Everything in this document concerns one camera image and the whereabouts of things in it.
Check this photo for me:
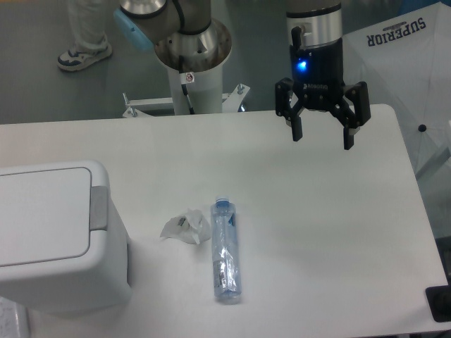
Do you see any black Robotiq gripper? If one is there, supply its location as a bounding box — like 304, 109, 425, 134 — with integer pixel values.
275, 37, 371, 150

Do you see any white plastic trash can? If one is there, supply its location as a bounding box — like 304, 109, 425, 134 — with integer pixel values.
1, 160, 132, 313

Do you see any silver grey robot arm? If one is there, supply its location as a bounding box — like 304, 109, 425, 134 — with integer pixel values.
114, 1, 371, 149

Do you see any white Superior umbrella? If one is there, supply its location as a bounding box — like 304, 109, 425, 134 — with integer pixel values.
343, 2, 450, 171

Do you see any clear plastic water bottle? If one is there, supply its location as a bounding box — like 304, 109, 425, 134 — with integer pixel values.
210, 196, 242, 305

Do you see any crumpled white plastic wrapper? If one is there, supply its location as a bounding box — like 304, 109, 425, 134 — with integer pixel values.
160, 209, 211, 245

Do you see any black device at edge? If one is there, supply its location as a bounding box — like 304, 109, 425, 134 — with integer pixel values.
425, 285, 450, 323

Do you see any person in light trousers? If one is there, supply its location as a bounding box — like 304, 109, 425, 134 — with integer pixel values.
57, 0, 113, 72

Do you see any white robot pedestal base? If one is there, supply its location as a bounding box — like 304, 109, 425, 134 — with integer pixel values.
123, 66, 250, 118

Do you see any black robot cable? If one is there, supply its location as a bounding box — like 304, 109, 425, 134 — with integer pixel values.
178, 56, 196, 115

